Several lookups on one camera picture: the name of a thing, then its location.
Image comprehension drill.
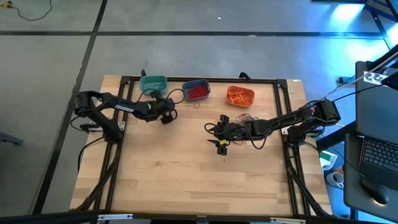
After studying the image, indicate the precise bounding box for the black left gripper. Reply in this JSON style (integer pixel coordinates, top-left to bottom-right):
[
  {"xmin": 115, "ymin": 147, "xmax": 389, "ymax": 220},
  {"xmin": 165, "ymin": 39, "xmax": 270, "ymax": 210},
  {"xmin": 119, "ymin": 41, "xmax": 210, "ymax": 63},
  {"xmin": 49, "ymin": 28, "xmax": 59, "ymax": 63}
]
[{"xmin": 144, "ymin": 90, "xmax": 175, "ymax": 125}]

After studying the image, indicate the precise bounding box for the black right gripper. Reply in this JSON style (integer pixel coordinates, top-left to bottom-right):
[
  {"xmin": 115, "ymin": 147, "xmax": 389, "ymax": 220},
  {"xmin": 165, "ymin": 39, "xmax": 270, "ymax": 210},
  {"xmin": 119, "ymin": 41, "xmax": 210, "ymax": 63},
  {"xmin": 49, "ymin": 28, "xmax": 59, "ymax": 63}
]
[{"xmin": 207, "ymin": 114, "xmax": 253, "ymax": 156}]

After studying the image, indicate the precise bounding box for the blue green rubber band bunch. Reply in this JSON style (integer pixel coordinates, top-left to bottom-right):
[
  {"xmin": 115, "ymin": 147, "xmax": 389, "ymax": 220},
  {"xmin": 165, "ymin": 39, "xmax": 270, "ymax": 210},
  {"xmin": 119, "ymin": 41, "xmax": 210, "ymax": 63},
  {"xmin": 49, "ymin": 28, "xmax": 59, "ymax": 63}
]
[{"xmin": 141, "ymin": 81, "xmax": 167, "ymax": 94}]

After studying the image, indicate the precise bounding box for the red rubber band bunch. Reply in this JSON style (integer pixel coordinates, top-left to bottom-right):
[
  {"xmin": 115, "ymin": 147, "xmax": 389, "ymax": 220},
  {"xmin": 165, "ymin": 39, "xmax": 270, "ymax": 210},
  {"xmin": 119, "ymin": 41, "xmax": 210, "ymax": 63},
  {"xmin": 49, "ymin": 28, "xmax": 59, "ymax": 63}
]
[{"xmin": 188, "ymin": 84, "xmax": 209, "ymax": 100}]

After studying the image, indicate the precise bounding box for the rubber band heap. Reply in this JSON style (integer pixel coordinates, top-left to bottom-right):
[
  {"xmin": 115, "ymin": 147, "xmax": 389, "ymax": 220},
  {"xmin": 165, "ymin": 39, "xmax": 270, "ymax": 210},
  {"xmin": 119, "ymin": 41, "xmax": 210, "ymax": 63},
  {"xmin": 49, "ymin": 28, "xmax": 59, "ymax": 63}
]
[{"xmin": 231, "ymin": 113, "xmax": 261, "ymax": 147}]

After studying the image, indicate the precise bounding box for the orange rubber band bunch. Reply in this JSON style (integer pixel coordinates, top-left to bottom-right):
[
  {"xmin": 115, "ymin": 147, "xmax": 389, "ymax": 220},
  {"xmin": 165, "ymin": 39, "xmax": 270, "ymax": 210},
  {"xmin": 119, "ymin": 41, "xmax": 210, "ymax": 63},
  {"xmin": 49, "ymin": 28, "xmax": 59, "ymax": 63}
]
[{"xmin": 227, "ymin": 88, "xmax": 253, "ymax": 106}]

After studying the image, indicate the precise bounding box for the orange plastic basket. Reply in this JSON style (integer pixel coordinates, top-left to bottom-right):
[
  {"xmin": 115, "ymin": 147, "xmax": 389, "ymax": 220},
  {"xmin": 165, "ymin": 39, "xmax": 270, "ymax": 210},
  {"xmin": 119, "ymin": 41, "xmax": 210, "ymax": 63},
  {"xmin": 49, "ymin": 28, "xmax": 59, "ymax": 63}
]
[{"xmin": 226, "ymin": 85, "xmax": 256, "ymax": 108}]

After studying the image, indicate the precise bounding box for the blue plastic basket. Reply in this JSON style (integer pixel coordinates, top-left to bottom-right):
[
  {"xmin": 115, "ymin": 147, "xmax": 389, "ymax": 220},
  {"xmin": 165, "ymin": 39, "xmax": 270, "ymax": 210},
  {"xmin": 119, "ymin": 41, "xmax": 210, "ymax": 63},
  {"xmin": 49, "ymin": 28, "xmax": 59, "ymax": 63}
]
[{"xmin": 182, "ymin": 79, "xmax": 211, "ymax": 102}]

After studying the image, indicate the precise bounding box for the teal plastic basket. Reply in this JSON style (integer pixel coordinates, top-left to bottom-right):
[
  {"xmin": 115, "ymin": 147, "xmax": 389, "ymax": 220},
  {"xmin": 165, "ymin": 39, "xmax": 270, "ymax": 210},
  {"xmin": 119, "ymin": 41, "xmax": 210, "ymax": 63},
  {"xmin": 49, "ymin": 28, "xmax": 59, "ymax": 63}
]
[{"xmin": 139, "ymin": 75, "xmax": 169, "ymax": 96}]

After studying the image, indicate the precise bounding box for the green white box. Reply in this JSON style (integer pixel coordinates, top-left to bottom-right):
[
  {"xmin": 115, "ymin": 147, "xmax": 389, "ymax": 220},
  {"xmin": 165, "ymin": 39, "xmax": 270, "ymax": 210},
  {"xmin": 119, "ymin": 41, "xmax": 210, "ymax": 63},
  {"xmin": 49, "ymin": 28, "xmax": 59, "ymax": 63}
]
[{"xmin": 319, "ymin": 150, "xmax": 338, "ymax": 171}]

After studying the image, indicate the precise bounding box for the white mug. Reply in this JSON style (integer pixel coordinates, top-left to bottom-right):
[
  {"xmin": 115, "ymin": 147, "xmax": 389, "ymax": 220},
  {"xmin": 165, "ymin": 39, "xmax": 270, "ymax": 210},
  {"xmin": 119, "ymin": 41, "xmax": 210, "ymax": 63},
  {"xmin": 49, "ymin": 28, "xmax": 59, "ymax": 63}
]
[{"xmin": 325, "ymin": 171, "xmax": 345, "ymax": 189}]

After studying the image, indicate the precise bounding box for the grey desk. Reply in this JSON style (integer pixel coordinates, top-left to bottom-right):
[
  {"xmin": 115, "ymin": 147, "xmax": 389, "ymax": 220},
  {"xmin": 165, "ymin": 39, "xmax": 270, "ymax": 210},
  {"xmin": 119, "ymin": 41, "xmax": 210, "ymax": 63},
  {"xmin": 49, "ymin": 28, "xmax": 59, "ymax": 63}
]
[{"xmin": 343, "ymin": 60, "xmax": 398, "ymax": 223}]

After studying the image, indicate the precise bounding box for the grey furniture foot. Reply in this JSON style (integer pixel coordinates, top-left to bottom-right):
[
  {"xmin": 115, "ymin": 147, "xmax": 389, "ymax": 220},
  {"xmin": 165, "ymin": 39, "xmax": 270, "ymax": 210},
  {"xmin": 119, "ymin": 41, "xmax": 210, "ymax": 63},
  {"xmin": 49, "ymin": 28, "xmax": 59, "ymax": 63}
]
[{"xmin": 0, "ymin": 131, "xmax": 24, "ymax": 146}]

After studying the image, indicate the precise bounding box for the black laptop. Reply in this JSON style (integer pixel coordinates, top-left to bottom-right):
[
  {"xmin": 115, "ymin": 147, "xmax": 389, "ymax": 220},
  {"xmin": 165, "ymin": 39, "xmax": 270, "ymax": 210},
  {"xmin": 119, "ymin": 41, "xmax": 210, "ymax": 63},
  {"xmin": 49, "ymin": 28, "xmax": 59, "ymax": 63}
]
[{"xmin": 357, "ymin": 136, "xmax": 398, "ymax": 191}]

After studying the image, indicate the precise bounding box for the black support beam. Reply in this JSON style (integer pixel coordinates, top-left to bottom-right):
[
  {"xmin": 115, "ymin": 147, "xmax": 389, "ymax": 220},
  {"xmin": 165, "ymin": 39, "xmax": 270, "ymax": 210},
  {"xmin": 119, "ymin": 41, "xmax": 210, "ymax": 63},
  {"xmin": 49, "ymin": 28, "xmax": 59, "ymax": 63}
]
[{"xmin": 0, "ymin": 210, "xmax": 398, "ymax": 224}]

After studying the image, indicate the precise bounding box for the black computer mouse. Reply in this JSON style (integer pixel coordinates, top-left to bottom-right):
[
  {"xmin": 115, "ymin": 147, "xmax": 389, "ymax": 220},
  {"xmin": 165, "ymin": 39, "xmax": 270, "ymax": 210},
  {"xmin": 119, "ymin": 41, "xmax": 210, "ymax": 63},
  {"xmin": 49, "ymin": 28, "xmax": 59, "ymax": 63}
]
[{"xmin": 360, "ymin": 177, "xmax": 391, "ymax": 205}]

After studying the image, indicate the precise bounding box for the white marker tag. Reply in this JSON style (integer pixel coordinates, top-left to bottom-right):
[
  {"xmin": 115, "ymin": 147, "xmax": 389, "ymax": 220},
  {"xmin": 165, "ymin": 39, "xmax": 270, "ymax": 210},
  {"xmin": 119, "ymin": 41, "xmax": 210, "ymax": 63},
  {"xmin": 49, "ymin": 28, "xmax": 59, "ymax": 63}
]
[{"xmin": 363, "ymin": 71, "xmax": 389, "ymax": 86}]

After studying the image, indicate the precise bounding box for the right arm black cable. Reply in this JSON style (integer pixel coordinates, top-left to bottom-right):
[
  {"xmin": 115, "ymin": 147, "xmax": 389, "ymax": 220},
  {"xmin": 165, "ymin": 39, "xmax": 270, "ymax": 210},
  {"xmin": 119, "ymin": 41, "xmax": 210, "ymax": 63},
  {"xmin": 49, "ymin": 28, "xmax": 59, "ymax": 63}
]
[{"xmin": 203, "ymin": 122, "xmax": 269, "ymax": 151}]

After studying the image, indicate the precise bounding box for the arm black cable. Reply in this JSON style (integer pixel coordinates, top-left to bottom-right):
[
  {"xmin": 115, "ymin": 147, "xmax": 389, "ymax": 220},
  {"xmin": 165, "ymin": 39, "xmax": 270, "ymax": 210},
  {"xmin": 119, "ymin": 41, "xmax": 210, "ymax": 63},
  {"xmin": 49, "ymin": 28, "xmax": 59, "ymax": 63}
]
[
  {"xmin": 167, "ymin": 88, "xmax": 186, "ymax": 105},
  {"xmin": 203, "ymin": 122, "xmax": 269, "ymax": 151}
]

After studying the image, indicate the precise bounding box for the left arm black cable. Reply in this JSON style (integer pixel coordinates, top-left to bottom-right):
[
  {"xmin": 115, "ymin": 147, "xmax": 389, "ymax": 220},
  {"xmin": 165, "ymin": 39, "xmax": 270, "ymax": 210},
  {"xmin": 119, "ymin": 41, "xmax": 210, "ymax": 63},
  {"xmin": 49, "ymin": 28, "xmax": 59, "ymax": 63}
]
[{"xmin": 167, "ymin": 88, "xmax": 186, "ymax": 105}]

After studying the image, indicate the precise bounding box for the black aluminium table frame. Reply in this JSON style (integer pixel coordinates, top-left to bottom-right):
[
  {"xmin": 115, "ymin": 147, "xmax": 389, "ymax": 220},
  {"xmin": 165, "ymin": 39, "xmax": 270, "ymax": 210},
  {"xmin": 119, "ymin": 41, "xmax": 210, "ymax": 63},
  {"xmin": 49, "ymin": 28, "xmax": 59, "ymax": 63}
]
[{"xmin": 73, "ymin": 75, "xmax": 332, "ymax": 218}]

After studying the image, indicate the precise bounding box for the silver bracket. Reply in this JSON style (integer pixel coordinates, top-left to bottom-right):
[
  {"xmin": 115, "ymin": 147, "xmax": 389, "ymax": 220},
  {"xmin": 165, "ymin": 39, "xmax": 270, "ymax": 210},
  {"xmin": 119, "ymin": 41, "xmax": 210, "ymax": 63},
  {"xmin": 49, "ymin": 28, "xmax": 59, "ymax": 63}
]
[
  {"xmin": 269, "ymin": 217, "xmax": 307, "ymax": 224},
  {"xmin": 97, "ymin": 213, "xmax": 134, "ymax": 222}
]

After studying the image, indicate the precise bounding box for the black floor cable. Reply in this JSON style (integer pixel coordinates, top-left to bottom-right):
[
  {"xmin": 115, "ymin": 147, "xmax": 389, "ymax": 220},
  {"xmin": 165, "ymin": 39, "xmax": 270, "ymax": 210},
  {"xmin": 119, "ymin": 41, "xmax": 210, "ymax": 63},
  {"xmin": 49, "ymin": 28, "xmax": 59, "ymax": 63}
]
[{"xmin": 8, "ymin": 0, "xmax": 53, "ymax": 22}]

